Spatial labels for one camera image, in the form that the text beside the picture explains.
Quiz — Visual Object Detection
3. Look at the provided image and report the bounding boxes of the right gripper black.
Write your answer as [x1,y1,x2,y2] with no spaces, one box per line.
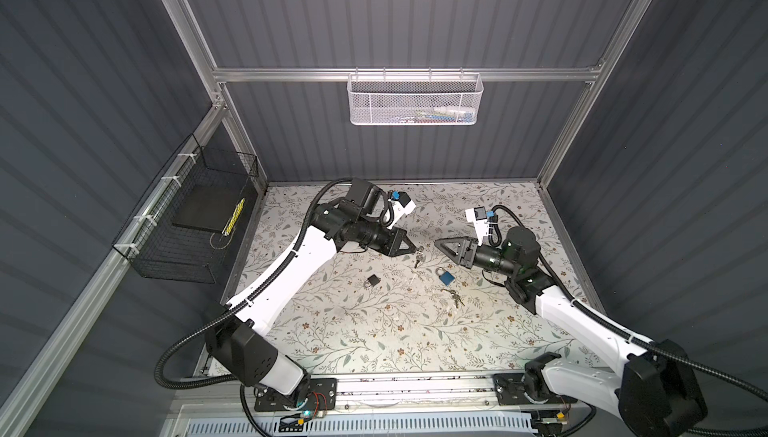
[435,236,517,280]

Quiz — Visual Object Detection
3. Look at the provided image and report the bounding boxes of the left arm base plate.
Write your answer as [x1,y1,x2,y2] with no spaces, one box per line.
[253,377,338,412]

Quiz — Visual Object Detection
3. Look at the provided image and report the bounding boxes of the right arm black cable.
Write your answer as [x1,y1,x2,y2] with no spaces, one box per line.
[488,204,768,437]

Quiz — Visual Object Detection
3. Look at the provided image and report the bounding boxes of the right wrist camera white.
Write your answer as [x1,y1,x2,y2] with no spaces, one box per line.
[465,206,495,244]

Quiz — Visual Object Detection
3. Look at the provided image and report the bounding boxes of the white wire mesh basket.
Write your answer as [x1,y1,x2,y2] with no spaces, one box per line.
[346,71,484,126]

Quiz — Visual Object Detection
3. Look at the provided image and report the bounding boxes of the white vented panel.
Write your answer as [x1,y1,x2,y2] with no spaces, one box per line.
[182,412,538,437]

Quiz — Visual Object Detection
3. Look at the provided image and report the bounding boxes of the black wire basket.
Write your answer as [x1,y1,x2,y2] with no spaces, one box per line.
[113,136,260,284]

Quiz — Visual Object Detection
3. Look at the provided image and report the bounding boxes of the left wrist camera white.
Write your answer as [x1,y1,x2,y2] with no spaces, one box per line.
[386,191,416,220]

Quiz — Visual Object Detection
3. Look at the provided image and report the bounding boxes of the items in white basket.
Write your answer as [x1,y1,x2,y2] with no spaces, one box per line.
[391,106,476,125]

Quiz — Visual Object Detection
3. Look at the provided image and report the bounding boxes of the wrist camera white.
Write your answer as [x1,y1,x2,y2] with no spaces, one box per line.
[386,191,416,220]
[465,206,495,244]

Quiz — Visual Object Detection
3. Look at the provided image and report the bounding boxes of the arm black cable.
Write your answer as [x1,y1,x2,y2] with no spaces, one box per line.
[154,177,355,390]
[488,204,768,437]

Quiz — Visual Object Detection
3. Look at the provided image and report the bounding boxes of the blue padlock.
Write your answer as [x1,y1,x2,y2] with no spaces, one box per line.
[436,267,455,286]

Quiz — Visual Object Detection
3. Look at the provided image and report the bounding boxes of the small black padlock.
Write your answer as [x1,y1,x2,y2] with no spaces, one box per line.
[364,275,381,288]

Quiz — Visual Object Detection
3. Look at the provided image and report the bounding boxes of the silver keys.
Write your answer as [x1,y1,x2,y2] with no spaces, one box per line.
[414,246,425,268]

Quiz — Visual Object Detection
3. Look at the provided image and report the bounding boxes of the black box in basket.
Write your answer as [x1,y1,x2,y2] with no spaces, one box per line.
[172,185,242,233]

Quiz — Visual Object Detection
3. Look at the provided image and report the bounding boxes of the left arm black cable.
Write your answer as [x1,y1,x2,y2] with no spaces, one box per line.
[154,177,355,390]

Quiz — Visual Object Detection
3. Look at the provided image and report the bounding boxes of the keys near blue padlock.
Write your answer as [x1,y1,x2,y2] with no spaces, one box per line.
[444,289,464,309]

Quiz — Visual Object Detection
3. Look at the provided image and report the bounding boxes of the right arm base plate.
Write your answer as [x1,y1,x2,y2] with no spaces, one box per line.
[491,372,576,406]

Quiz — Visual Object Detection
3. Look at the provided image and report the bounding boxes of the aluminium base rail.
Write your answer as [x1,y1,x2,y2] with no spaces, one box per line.
[173,370,655,414]

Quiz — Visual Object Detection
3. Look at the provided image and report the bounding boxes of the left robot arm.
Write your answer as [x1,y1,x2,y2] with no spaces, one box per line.
[205,178,417,404]

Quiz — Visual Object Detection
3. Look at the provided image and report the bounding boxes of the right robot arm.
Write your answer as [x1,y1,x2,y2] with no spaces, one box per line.
[434,226,708,436]

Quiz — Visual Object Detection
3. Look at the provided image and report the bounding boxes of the yellow tool in basket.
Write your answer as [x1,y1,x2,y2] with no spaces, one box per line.
[222,198,245,237]

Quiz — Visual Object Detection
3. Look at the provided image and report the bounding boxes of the floral table mat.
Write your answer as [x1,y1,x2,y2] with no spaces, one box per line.
[206,181,601,377]

